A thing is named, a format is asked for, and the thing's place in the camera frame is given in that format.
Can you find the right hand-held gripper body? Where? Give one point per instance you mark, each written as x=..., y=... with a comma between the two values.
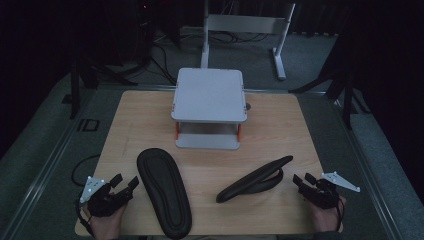
x=321, y=196

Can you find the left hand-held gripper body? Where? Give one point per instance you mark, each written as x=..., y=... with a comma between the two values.
x=101, y=200

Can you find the black slipper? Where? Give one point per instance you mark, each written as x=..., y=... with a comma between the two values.
x=246, y=185
x=165, y=193

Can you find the white two-tier shoe rack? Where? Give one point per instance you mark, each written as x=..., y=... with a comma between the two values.
x=209, y=95

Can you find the person's right hand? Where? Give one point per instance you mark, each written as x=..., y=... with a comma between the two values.
x=328, y=220

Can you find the person's left hand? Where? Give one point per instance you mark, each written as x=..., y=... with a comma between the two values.
x=105, y=226

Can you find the black floor tape mark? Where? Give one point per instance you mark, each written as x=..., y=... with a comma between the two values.
x=88, y=125

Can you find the black metal stand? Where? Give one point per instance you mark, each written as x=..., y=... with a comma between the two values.
x=75, y=90
x=347, y=106

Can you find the white metal stand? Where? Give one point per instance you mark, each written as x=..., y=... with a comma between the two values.
x=245, y=24

